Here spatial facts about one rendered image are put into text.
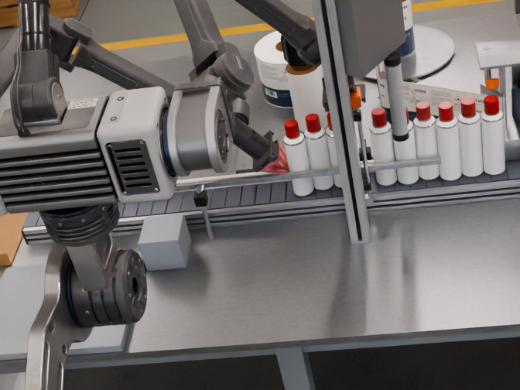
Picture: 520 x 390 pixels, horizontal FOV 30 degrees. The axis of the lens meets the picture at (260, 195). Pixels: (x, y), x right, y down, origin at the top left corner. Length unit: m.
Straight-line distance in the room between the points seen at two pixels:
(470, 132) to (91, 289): 0.97
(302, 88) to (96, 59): 0.58
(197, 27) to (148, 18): 3.63
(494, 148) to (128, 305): 0.97
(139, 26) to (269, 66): 2.79
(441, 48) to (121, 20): 2.95
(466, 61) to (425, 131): 0.57
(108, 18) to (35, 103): 4.01
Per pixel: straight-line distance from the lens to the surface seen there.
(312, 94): 2.54
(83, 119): 1.63
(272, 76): 2.70
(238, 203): 2.42
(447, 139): 2.30
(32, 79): 1.64
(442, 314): 2.12
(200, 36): 1.84
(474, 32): 2.98
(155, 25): 5.39
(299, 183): 2.37
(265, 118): 2.71
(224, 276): 2.30
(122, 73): 2.25
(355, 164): 2.16
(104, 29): 5.49
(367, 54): 2.02
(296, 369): 2.22
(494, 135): 2.31
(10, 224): 2.69
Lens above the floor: 2.33
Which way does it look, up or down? 37 degrees down
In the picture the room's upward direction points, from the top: 13 degrees counter-clockwise
